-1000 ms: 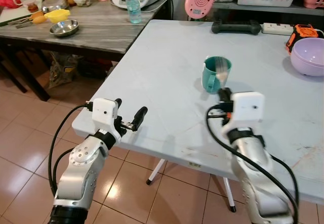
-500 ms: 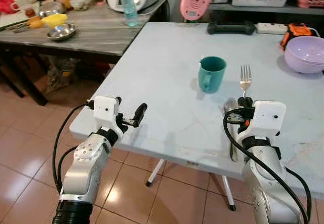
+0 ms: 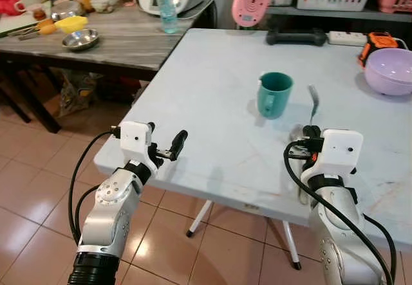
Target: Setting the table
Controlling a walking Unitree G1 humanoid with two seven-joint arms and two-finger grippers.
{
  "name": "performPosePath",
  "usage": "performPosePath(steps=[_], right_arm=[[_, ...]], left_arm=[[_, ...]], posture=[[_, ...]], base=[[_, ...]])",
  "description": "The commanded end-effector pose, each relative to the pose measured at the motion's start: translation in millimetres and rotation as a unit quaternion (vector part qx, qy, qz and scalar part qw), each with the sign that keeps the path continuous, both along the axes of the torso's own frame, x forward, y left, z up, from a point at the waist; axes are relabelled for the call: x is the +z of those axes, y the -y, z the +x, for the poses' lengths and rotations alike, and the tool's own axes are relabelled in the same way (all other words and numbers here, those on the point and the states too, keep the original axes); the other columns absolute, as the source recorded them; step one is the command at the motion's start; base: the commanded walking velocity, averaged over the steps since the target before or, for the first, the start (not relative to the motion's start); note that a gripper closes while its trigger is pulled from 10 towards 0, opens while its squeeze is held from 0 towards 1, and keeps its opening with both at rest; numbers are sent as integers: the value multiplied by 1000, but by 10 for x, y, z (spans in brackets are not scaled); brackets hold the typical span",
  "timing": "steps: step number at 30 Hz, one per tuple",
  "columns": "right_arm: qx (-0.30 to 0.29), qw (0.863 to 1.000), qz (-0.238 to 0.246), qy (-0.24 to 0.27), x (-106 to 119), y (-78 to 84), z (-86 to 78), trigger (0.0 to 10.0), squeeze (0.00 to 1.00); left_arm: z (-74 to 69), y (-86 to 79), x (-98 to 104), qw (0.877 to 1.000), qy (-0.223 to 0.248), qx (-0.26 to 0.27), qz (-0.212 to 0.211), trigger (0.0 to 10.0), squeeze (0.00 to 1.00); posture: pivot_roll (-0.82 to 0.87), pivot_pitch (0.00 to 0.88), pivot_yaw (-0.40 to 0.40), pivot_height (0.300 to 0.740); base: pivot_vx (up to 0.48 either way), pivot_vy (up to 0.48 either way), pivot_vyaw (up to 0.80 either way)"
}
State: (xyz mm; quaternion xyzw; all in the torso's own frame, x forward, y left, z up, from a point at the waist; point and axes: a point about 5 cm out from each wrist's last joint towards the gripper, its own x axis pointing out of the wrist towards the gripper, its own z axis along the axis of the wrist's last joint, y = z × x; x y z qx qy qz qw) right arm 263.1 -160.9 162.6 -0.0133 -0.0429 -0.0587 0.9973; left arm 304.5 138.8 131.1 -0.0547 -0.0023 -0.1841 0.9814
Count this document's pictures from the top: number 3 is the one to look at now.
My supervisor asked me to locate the teal mug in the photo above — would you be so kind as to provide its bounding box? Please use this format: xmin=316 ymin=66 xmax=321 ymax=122
xmin=257 ymin=71 xmax=294 ymax=120

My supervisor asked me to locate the white folding table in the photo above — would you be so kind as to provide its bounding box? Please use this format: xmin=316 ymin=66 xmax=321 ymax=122
xmin=93 ymin=28 xmax=412 ymax=271

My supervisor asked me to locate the patterned bag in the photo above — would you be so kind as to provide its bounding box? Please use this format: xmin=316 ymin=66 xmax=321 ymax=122
xmin=59 ymin=71 xmax=98 ymax=117

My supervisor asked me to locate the grey wooden table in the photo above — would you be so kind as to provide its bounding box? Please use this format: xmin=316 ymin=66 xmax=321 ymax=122
xmin=0 ymin=2 xmax=216 ymax=134

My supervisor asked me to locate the black dumbbell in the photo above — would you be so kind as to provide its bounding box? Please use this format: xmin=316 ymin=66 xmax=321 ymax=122
xmin=266 ymin=29 xmax=328 ymax=47

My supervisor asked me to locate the purple plastic bowl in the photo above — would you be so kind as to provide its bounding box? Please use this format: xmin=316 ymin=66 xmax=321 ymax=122
xmin=364 ymin=48 xmax=412 ymax=97

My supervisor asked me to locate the white power strip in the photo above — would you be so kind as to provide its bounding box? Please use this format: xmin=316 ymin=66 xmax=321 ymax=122
xmin=328 ymin=31 xmax=369 ymax=46

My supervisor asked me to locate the shallow steel bowl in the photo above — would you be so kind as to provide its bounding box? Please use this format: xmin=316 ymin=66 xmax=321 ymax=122
xmin=62 ymin=28 xmax=101 ymax=52

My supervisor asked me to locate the orange and black device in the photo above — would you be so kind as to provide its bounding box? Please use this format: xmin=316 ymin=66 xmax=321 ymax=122
xmin=357 ymin=32 xmax=400 ymax=68

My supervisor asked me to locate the dark shelf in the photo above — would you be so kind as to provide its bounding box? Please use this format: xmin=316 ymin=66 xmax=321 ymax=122
xmin=193 ymin=0 xmax=412 ymax=48

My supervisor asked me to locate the clear teal-capped water bottle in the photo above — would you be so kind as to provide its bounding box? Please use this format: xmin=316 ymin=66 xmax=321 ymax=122
xmin=154 ymin=0 xmax=179 ymax=35

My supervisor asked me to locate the yellow plastic bowl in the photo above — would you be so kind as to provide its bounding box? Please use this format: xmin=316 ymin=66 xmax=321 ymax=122
xmin=55 ymin=15 xmax=89 ymax=33

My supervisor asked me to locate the pink round device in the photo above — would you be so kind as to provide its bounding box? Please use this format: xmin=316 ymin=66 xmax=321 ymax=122
xmin=231 ymin=0 xmax=273 ymax=28

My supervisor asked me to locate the steel lidded dish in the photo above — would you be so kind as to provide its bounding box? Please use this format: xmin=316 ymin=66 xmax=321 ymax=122
xmin=50 ymin=1 xmax=83 ymax=22

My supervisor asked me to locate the white cutting board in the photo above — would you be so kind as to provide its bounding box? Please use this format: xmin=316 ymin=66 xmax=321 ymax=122
xmin=0 ymin=10 xmax=49 ymax=39

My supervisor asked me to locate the white mug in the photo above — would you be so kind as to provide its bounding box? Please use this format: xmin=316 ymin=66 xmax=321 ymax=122
xmin=14 ymin=0 xmax=41 ymax=13

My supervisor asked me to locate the red plastic bag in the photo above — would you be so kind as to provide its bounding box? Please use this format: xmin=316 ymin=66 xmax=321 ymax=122
xmin=0 ymin=0 xmax=25 ymax=17

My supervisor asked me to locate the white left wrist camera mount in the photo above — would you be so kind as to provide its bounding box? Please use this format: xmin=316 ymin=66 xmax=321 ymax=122
xmin=119 ymin=122 xmax=157 ymax=172

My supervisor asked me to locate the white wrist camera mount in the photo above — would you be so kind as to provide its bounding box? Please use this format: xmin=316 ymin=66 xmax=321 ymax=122
xmin=308 ymin=129 xmax=363 ymax=181
xmin=119 ymin=122 xmax=157 ymax=172

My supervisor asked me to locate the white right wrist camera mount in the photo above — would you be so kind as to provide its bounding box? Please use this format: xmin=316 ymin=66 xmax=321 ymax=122
xmin=308 ymin=129 xmax=363 ymax=181

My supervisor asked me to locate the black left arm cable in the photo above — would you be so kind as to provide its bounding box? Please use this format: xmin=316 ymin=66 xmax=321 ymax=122
xmin=68 ymin=129 xmax=123 ymax=247

